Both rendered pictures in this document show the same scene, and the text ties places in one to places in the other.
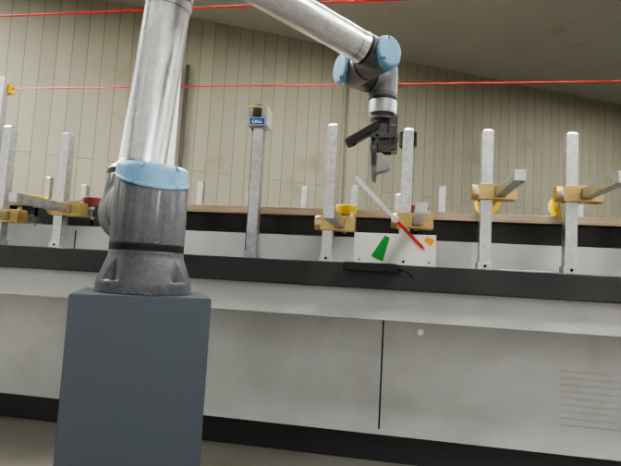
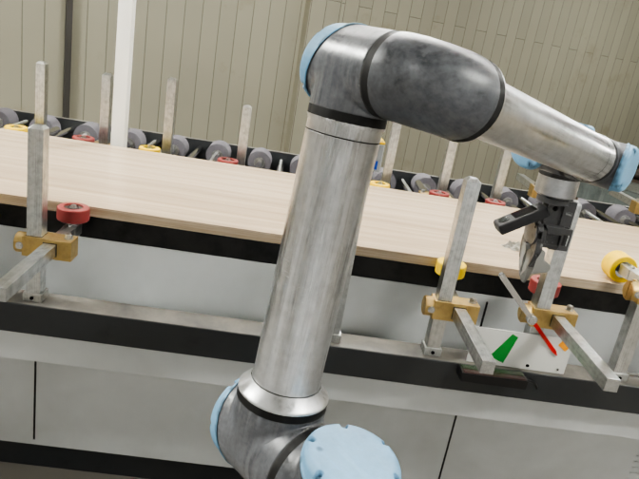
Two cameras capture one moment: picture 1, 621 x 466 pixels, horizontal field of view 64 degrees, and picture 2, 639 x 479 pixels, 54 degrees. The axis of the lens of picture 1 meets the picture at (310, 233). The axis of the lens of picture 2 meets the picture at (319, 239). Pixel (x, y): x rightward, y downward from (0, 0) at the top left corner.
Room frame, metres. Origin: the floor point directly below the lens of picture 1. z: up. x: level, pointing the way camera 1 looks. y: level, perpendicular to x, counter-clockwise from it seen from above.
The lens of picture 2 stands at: (0.34, 0.63, 1.43)
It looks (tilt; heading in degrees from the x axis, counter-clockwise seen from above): 18 degrees down; 345
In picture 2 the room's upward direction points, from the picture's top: 10 degrees clockwise
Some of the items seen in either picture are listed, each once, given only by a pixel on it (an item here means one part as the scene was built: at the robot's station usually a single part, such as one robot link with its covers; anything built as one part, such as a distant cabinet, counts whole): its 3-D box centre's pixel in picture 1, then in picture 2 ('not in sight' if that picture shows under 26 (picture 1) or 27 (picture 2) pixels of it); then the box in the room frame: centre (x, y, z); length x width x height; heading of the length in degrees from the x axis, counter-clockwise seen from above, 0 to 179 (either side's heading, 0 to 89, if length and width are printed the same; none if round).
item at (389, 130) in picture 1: (383, 135); (549, 221); (1.56, -0.21, 1.11); 0.09 x 0.08 x 0.12; 80
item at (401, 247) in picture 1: (394, 249); (520, 351); (1.60, -0.27, 0.75); 0.26 x 0.01 x 0.10; 80
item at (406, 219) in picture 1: (411, 221); (546, 315); (1.62, -0.33, 0.84); 0.13 x 0.06 x 0.05; 80
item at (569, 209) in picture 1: (569, 208); not in sight; (1.53, -0.80, 0.90); 0.03 x 0.03 x 0.48; 80
